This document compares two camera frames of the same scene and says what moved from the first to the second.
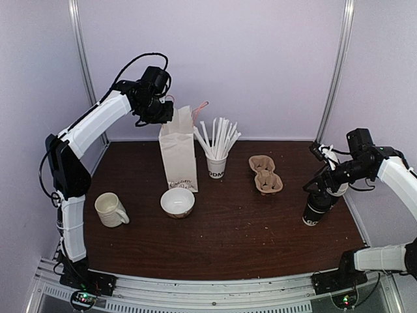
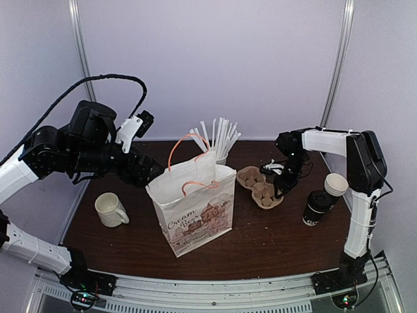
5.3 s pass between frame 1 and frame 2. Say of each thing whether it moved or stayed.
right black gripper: moved
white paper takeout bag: moved
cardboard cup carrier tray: moved
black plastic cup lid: stayed
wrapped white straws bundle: stayed
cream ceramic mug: stayed
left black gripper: moved
